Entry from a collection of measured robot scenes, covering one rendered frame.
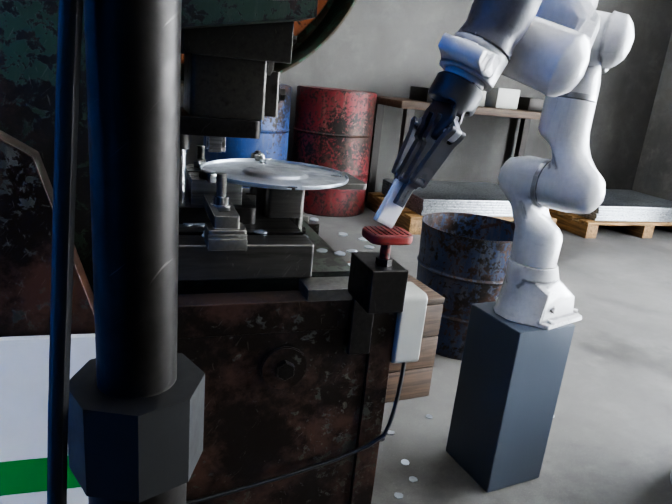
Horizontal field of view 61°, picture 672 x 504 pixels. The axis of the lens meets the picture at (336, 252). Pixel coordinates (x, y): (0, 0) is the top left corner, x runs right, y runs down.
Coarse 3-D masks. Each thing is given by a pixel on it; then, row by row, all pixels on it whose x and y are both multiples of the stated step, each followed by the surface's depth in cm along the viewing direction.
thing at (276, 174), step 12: (204, 168) 111; (216, 168) 112; (228, 168) 113; (240, 168) 115; (252, 168) 112; (264, 168) 114; (276, 168) 115; (288, 168) 116; (300, 168) 122; (312, 168) 123; (324, 168) 123; (228, 180) 100; (240, 180) 103; (252, 180) 104; (264, 180) 105; (276, 180) 106; (288, 180) 107; (300, 180) 108; (312, 180) 109; (324, 180) 111; (336, 180) 112
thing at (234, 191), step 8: (192, 168) 111; (192, 176) 103; (192, 184) 101; (200, 184) 101; (208, 184) 102; (232, 184) 103; (192, 192) 101; (200, 192) 102; (208, 192) 102; (232, 192) 104; (240, 192) 104; (192, 200) 102; (200, 200) 102; (232, 200) 104; (240, 200) 105
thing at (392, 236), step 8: (368, 232) 86; (376, 232) 86; (384, 232) 86; (392, 232) 86; (400, 232) 86; (408, 232) 87; (368, 240) 86; (376, 240) 84; (384, 240) 84; (392, 240) 85; (400, 240) 85; (408, 240) 86; (384, 248) 87; (384, 256) 88
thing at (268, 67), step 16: (192, 64) 95; (208, 64) 96; (224, 64) 96; (240, 64) 97; (256, 64) 98; (272, 64) 99; (192, 80) 96; (208, 80) 96; (224, 80) 97; (240, 80) 98; (256, 80) 99; (272, 80) 102; (192, 96) 96; (208, 96) 97; (224, 96) 98; (240, 96) 99; (256, 96) 100; (272, 96) 103; (192, 112) 97; (208, 112) 98; (224, 112) 99; (240, 112) 100; (256, 112) 101; (272, 112) 104
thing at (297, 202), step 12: (348, 180) 114; (360, 180) 116; (264, 192) 109; (276, 192) 109; (288, 192) 110; (300, 192) 110; (264, 204) 110; (276, 204) 110; (288, 204) 110; (300, 204) 111; (264, 216) 110; (276, 216) 110; (288, 216) 111; (300, 216) 112; (300, 228) 113
